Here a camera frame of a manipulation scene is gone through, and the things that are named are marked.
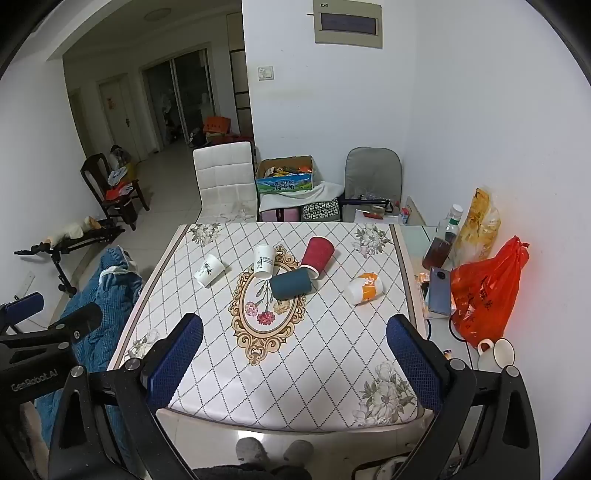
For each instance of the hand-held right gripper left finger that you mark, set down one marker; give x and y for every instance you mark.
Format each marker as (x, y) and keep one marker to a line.
(173, 360)

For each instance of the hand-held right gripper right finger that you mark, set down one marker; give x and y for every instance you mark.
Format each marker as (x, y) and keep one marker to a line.
(415, 360)

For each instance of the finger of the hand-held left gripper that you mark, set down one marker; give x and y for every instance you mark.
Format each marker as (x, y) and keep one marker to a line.
(23, 308)
(81, 319)

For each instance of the orange and white paper cup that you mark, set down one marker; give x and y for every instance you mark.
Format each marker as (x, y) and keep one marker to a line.
(364, 288)

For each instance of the white cup with plant print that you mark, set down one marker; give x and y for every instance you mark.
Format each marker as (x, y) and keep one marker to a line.
(207, 271)

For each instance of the white cup with green print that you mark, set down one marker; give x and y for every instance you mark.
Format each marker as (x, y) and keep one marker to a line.
(263, 261)

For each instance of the dark teal paper cup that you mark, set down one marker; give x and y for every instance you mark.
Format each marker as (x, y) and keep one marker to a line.
(292, 285)

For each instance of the red paper cup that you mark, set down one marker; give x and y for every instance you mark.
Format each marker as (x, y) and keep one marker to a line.
(317, 256)

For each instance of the blue blanket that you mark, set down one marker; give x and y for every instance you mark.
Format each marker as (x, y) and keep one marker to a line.
(99, 304)

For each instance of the black tripod stand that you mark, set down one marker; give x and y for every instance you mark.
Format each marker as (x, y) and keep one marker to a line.
(60, 249)

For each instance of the blue smartphone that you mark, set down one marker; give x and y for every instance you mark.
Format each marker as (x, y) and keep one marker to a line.
(441, 293)

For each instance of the white enamel mug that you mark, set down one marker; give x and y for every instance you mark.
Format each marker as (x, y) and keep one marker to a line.
(503, 353)

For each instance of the orange plastic bag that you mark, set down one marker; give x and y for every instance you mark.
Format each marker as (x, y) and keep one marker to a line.
(489, 295)

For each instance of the floral diamond pattern tablecloth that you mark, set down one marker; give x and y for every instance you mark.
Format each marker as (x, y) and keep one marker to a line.
(277, 360)

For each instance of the bottle with brown liquid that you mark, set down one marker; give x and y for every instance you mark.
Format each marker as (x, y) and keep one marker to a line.
(438, 251)

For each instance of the glass top side table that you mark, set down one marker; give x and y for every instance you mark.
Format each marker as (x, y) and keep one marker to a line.
(415, 242)

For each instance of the grey slipper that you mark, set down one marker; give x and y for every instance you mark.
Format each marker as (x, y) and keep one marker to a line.
(298, 451)
(249, 450)

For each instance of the orange cloth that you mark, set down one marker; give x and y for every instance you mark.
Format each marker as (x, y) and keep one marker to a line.
(117, 192)

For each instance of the dark wooden chair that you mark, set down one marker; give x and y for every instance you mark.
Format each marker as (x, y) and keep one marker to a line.
(94, 173)

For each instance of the yellow snack bag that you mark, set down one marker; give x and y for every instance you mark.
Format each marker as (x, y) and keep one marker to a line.
(480, 226)

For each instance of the tape roll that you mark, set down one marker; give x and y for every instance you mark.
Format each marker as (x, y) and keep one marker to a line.
(376, 211)

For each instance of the black folded umbrella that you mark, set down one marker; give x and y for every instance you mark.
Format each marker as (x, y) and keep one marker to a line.
(364, 201)

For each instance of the black and white patterned bag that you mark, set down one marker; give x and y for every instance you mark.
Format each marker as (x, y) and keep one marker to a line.
(321, 211)

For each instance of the pink storage box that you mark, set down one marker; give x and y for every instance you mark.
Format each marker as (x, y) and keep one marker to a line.
(279, 215)

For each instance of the white padded chair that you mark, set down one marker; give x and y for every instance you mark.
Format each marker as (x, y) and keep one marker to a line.
(225, 180)

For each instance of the grey cushioned chair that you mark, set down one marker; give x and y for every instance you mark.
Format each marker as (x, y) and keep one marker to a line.
(371, 173)

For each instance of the white cloth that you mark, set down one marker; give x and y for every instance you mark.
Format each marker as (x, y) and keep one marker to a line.
(323, 190)

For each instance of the white door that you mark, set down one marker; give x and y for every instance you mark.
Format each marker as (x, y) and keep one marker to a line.
(121, 115)

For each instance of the printed cardboard box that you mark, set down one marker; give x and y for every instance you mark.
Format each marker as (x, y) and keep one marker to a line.
(286, 182)

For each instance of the orange box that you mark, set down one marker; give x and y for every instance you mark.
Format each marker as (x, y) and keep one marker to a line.
(216, 124)

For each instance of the sliding glass door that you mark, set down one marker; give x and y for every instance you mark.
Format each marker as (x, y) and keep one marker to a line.
(182, 92)

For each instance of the round ceiling lamp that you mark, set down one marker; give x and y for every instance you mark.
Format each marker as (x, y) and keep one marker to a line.
(157, 14)

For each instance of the white light switch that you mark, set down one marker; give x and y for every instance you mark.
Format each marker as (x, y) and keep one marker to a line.
(265, 73)

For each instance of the wall electrical panel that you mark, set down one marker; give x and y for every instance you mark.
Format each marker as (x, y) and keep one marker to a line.
(348, 23)

